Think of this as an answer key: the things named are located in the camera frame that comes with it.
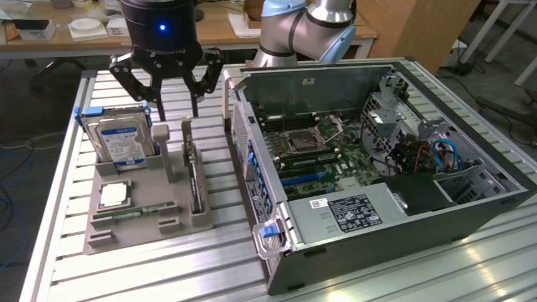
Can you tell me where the white table frame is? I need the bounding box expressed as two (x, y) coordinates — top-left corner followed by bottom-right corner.
(459, 0), (537, 86)

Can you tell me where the green RAM stick bare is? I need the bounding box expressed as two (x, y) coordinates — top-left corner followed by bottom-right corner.
(101, 201), (176, 218)

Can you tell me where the gray power supply unit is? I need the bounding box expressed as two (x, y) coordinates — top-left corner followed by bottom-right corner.
(287, 182), (410, 245)

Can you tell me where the red wire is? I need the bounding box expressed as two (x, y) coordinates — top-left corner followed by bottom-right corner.
(414, 141), (435, 172)

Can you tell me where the silver CPU chip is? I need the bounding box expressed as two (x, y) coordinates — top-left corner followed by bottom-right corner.
(99, 184), (131, 208)

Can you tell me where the metal drive cage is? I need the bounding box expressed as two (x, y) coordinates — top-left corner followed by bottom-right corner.
(360, 75), (420, 152)

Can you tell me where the wooden cabinet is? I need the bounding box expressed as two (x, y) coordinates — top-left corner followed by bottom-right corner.
(368, 0), (483, 74)

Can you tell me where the hard disk with blue caddy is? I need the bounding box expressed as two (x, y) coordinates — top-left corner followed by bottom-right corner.
(74, 101), (154, 172)

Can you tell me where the gray parts rack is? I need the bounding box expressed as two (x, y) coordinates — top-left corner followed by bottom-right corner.
(83, 116), (215, 256)

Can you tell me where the wooden desk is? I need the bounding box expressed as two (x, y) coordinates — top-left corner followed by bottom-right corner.
(0, 0), (379, 60)

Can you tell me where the stack of white papers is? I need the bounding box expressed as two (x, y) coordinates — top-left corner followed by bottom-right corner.
(228, 12), (264, 39)

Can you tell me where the black open PC case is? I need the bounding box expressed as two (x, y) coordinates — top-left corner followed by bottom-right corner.
(222, 56), (537, 296)

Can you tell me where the blue case latch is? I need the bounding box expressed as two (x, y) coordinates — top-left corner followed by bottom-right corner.
(260, 220), (280, 242)

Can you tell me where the white round part on box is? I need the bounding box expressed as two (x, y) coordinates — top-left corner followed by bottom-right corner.
(69, 18), (110, 42)

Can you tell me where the white box with black top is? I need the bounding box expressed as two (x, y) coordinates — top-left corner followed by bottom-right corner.
(19, 19), (58, 41)

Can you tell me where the metal socket cover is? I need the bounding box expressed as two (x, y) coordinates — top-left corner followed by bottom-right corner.
(315, 113), (351, 143)

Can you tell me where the CPU socket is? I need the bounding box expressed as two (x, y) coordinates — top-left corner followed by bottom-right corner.
(284, 128), (326, 155)

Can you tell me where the black Nvidia graphics card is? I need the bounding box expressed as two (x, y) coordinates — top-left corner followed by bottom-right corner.
(184, 133), (206, 214)

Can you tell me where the blue expansion slot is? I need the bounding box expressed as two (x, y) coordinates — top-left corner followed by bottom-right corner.
(280, 171), (330, 187)

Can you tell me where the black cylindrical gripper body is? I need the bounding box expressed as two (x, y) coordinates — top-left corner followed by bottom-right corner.
(121, 0), (203, 79)

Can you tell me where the black floor box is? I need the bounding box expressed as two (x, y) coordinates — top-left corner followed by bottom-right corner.
(436, 61), (475, 76)

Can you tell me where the RAM stick with labels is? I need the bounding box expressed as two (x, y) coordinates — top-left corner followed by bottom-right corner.
(278, 153), (340, 170)

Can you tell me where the white labelled carton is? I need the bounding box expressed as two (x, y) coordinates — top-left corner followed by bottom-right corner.
(106, 17), (132, 38)

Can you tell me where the metal disk bay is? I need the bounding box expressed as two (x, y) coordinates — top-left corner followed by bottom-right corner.
(432, 165), (507, 205)

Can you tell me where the blue wire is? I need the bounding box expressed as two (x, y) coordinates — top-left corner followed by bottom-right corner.
(432, 138), (464, 173)

